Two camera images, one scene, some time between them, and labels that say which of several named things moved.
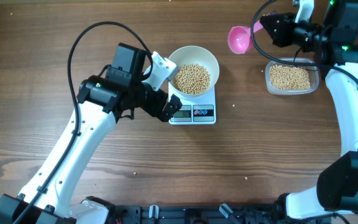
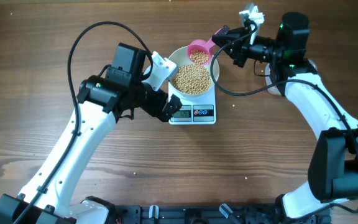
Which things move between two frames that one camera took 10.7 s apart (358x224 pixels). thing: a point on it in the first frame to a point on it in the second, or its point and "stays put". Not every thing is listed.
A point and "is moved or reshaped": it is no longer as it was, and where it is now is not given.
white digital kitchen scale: x=199 y=111 stays put
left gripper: x=154 y=109 stays put
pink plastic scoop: x=240 y=38 is moved or reshaped
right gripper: x=280 y=35 to x=238 y=48
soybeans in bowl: x=191 y=79 stays put
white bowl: x=198 y=71 stays put
